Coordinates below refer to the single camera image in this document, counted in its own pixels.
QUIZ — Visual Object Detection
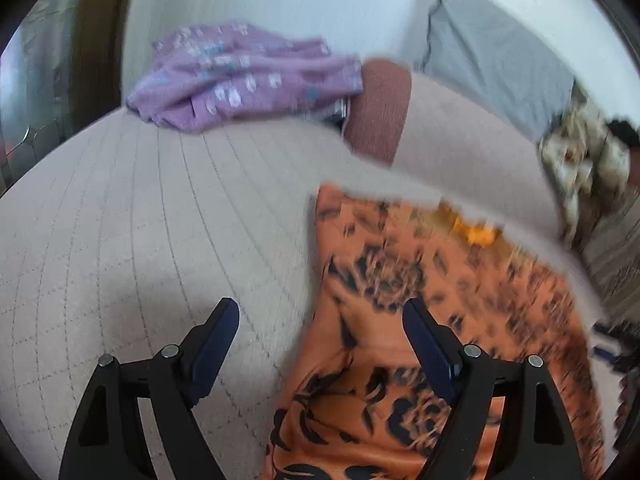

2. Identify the orange black floral garment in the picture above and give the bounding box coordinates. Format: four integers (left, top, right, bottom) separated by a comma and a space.
262, 183, 608, 480

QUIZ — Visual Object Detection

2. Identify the striped beige cloth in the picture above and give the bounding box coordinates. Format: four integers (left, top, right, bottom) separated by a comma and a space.
582, 205, 640, 326

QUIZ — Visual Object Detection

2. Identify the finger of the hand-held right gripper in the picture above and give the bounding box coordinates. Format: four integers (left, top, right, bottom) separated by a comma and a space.
592, 321, 640, 375

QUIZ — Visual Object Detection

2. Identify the beige checked blanket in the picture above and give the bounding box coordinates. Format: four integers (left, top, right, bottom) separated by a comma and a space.
0, 57, 616, 480

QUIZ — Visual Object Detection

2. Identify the cream floral cloth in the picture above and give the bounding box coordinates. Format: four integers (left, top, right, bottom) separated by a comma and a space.
537, 80, 634, 247

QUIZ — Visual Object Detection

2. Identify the shiny plastic wrapper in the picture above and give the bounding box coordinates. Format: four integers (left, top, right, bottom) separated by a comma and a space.
324, 97, 352, 135

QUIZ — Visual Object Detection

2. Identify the dark object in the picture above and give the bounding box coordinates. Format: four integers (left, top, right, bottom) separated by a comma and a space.
606, 118, 640, 149

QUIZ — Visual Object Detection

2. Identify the purple floral garment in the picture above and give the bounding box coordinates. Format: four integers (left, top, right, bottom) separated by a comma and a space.
125, 20, 364, 134

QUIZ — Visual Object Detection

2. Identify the grey pillow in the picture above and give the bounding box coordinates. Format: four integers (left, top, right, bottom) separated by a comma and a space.
400, 0, 581, 142

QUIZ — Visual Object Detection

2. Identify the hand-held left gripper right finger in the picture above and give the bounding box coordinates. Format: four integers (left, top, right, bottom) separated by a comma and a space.
403, 298, 584, 480

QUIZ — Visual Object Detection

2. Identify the wooden door with glass pane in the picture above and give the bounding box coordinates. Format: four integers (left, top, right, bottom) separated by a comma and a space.
0, 0, 147, 196

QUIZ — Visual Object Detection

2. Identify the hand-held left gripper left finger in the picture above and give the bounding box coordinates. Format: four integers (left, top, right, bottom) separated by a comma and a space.
59, 298, 240, 480

